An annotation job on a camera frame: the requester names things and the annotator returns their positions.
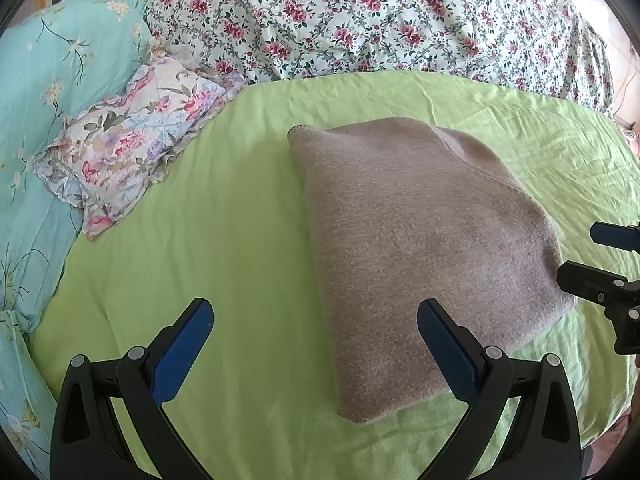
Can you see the beige knit sweater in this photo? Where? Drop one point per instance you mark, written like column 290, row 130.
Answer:
column 425, row 260

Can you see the ruffled pastel floral pillow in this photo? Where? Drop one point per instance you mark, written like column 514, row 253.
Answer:
column 135, row 135

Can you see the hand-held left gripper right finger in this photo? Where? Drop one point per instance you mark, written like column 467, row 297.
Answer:
column 452, row 355

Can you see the teal floral pillow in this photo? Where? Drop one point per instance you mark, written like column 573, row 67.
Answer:
column 45, row 110

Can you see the teal floral bed cloth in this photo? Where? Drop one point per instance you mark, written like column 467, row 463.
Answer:
column 25, row 390

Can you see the light green bed sheet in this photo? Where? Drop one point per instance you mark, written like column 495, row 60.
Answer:
column 200, row 240

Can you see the rose print floral duvet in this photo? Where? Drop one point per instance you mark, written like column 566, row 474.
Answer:
column 375, row 15

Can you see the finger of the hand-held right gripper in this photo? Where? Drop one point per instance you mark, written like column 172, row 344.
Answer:
column 582, row 277
column 612, row 234

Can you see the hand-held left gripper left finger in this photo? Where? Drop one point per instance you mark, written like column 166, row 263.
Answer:
column 182, row 350

